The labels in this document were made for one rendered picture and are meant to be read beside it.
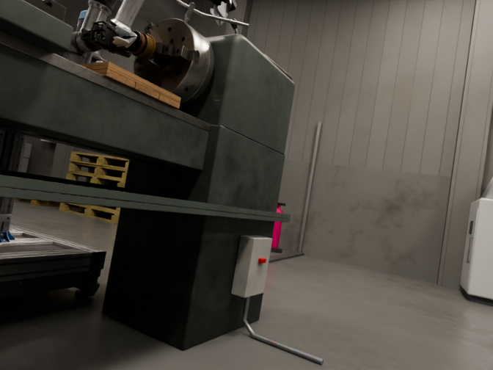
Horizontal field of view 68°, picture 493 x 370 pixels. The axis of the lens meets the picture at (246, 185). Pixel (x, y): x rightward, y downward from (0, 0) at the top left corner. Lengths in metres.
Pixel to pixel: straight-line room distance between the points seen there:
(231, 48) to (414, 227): 3.91
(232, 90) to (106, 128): 0.58
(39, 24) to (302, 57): 5.04
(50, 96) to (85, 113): 0.10
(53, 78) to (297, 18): 5.30
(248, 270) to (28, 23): 1.17
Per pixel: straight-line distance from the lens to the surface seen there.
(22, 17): 0.95
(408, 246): 5.00
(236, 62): 1.51
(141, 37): 1.40
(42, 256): 1.77
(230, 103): 1.47
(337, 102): 5.39
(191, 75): 1.41
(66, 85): 1.05
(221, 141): 1.43
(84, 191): 0.92
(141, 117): 1.19
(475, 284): 4.21
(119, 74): 1.13
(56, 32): 0.98
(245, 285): 1.62
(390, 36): 5.65
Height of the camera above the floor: 0.59
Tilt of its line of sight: 3 degrees up
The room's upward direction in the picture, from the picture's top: 9 degrees clockwise
